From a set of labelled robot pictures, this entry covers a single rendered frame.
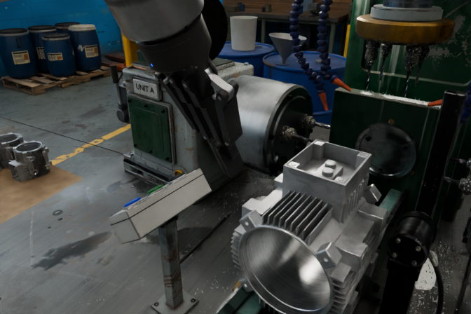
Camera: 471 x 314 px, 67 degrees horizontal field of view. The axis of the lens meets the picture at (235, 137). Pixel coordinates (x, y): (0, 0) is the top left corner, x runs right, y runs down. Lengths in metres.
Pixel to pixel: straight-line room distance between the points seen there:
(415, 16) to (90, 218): 0.92
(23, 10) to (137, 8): 6.18
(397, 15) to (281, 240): 0.47
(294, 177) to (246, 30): 2.33
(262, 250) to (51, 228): 0.63
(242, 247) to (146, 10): 0.39
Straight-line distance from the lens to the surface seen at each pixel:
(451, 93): 0.65
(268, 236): 0.66
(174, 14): 0.35
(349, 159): 0.65
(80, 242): 1.02
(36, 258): 1.02
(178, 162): 1.05
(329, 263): 0.51
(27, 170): 2.79
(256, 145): 0.85
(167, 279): 0.75
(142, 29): 0.36
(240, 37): 2.84
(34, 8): 6.61
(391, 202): 0.95
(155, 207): 0.61
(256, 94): 0.88
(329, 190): 0.54
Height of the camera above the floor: 1.42
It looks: 25 degrees down
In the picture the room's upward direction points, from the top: straight up
